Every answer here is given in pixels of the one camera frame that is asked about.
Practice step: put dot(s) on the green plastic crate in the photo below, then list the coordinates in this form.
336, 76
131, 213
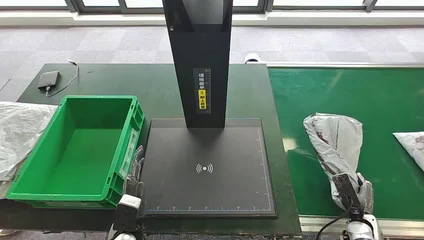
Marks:
82, 149

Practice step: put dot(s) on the black and yellow column label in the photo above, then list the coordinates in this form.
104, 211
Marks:
202, 99

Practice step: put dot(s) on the green conveyor belt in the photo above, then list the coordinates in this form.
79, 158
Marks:
331, 92

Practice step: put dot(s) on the grey plastic mailer parcel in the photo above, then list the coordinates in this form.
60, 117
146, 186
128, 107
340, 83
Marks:
334, 142
414, 145

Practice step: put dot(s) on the black scanner column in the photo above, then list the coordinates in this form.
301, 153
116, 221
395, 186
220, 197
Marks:
185, 66

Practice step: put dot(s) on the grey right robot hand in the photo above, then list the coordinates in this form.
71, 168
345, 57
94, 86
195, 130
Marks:
366, 195

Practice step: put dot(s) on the white windowsill ledge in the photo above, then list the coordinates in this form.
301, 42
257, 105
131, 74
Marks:
298, 19

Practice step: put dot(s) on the large crumpled white bag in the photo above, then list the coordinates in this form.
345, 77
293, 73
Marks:
20, 132

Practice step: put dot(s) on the dark window frame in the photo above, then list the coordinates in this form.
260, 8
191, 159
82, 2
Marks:
145, 10

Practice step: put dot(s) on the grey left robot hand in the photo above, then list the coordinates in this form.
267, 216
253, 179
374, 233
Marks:
134, 185

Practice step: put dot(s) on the black scanner base plate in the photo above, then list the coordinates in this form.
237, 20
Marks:
205, 188

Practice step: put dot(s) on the small white round object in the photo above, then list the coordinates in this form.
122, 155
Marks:
252, 58

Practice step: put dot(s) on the black power bank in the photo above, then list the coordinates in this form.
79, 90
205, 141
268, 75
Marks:
48, 79

